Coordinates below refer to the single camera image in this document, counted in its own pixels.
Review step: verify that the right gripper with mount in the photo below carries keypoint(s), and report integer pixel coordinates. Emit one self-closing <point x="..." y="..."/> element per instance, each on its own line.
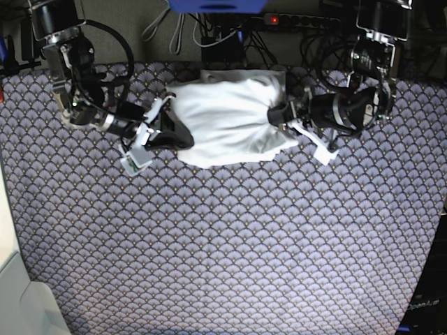
<point x="160" y="129"/>

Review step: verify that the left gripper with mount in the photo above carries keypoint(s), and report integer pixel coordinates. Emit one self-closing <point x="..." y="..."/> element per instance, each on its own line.
<point x="296" y="115"/>

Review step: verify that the white T-shirt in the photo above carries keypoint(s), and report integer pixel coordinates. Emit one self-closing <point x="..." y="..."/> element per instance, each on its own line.
<point x="226" y="112"/>

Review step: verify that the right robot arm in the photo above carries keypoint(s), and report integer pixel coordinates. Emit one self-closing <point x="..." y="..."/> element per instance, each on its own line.
<point x="87" y="100"/>

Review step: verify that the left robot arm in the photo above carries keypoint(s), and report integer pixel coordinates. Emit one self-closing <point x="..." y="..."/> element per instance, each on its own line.
<point x="369" y="95"/>

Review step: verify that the black power strip red light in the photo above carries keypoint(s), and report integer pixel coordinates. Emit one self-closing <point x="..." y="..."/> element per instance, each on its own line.
<point x="287" y="22"/>

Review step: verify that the blue box overhead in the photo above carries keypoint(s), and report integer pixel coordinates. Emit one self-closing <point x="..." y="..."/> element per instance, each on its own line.
<point x="217" y="6"/>

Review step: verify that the patterned grey table cloth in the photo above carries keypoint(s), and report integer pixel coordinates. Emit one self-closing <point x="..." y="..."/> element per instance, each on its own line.
<point x="284" y="247"/>

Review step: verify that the black power adapter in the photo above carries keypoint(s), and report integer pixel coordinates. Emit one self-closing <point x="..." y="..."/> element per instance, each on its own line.
<point x="27" y="40"/>

